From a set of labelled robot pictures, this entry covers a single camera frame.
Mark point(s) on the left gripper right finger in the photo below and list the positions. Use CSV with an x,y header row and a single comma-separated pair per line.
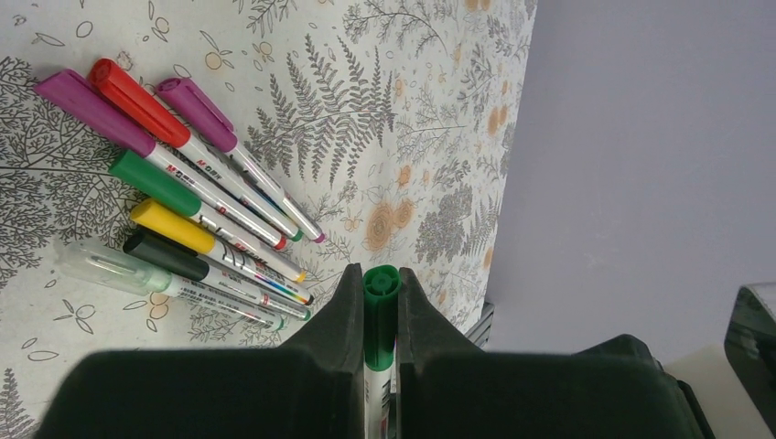
x,y
449,388

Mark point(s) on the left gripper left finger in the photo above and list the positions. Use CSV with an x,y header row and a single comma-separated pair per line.
x,y
309,387

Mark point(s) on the green cap marker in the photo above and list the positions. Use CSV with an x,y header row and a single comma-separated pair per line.
x,y
168,191
381,287

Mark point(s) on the purple cap marker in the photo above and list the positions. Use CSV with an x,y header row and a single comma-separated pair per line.
x,y
191,102
73,94

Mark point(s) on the red cap marker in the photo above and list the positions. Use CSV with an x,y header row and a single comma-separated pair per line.
x,y
223,189

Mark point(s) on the black cap marker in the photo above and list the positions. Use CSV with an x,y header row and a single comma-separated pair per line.
x,y
154,248

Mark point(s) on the yellow cap marker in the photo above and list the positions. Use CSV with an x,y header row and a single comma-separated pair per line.
x,y
259,263

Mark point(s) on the clear cap marker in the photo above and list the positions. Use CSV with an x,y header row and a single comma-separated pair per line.
x,y
93,262

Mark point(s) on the floral fern table mat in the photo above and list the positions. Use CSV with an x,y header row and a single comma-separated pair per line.
x,y
389,122

